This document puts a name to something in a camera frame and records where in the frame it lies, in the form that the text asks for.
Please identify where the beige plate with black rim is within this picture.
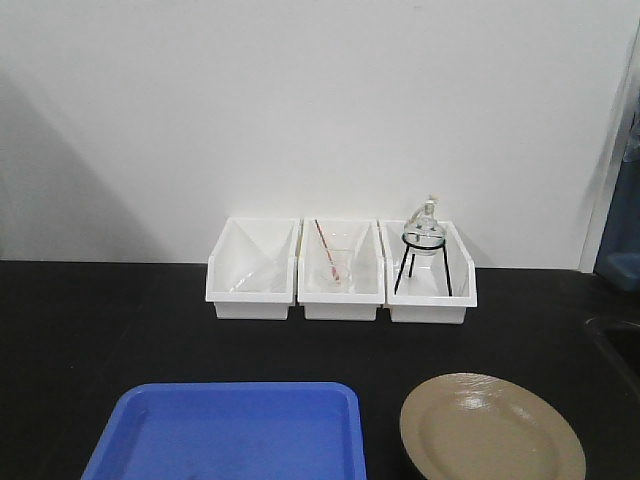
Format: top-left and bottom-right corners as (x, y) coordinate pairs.
(399, 373), (586, 479)

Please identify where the blue plastic tray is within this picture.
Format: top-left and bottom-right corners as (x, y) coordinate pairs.
(82, 382), (367, 479)

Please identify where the glass beaker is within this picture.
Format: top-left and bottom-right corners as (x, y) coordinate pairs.
(319, 249), (353, 291)

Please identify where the middle white storage bin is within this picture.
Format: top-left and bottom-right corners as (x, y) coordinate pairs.
(297, 218), (385, 322)

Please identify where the white storage bin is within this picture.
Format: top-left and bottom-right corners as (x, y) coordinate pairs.
(378, 220), (477, 325)
(297, 218), (385, 322)
(205, 217), (301, 321)

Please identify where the left white storage bin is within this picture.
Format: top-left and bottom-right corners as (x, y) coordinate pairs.
(205, 217), (301, 321)

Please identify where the round glass flask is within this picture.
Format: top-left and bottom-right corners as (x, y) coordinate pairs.
(402, 196), (446, 256)

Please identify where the right white storage bin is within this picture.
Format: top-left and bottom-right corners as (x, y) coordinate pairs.
(378, 220), (477, 325)

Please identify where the blue container at right edge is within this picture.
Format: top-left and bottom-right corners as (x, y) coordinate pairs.
(594, 149), (640, 294)

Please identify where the black sink basin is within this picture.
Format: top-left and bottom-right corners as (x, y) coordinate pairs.
(585, 316), (639, 399)

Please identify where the black wire tripod stand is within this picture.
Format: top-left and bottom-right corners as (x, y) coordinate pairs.
(393, 233), (453, 296)

